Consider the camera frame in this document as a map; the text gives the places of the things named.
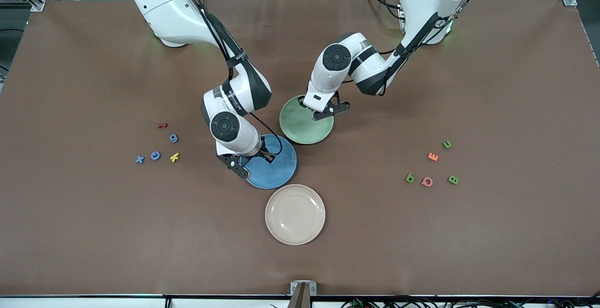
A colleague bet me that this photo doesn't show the blue round plate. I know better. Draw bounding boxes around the blue round plate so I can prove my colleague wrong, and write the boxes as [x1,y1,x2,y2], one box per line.
[243,134,298,189]

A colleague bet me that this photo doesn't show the green round plate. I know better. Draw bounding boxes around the green round plate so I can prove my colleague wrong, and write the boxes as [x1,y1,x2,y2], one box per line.
[279,94,335,145]

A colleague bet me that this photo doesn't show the beige round plate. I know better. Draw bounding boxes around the beige round plate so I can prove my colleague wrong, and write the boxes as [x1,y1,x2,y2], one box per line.
[265,184,326,246]

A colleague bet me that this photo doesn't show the brown table cover sheet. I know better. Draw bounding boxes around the brown table cover sheet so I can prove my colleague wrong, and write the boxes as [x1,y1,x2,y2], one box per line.
[0,0,600,297]

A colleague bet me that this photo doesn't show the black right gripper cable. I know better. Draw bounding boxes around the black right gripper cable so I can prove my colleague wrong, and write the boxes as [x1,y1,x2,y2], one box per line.
[176,0,284,159]

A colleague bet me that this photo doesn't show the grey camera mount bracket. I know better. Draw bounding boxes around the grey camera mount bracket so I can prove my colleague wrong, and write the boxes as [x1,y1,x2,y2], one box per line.
[288,281,317,308]

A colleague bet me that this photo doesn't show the white table edge rail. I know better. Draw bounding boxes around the white table edge rail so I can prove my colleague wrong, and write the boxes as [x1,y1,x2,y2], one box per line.
[0,296,600,308]

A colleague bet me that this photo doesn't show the tangled black cable bundle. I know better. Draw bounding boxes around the tangled black cable bundle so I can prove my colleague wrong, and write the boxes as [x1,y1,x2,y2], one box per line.
[340,294,600,308]

